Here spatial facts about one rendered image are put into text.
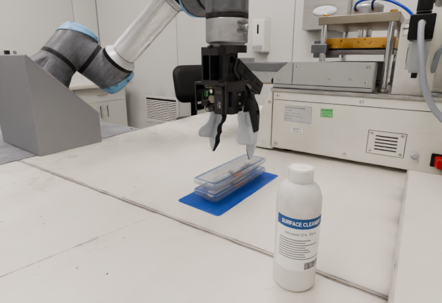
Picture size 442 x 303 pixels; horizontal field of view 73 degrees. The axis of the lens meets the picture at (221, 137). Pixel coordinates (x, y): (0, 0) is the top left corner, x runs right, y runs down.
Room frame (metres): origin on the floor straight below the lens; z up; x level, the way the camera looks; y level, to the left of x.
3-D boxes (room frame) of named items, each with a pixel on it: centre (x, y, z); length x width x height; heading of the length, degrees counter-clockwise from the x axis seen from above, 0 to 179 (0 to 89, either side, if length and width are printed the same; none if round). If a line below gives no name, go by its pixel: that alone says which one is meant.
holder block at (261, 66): (1.01, -0.18, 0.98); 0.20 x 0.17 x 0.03; 147
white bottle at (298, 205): (0.31, -0.09, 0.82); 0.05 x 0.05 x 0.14
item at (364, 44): (0.86, -0.39, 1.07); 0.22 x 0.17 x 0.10; 147
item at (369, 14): (0.84, -0.41, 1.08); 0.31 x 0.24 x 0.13; 147
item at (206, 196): (0.58, -0.02, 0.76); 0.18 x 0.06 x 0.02; 143
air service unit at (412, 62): (0.61, -0.38, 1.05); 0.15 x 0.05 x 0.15; 147
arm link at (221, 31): (0.56, -0.01, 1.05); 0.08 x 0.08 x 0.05
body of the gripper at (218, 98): (0.55, -0.01, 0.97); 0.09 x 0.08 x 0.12; 143
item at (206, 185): (0.58, -0.02, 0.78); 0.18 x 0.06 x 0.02; 143
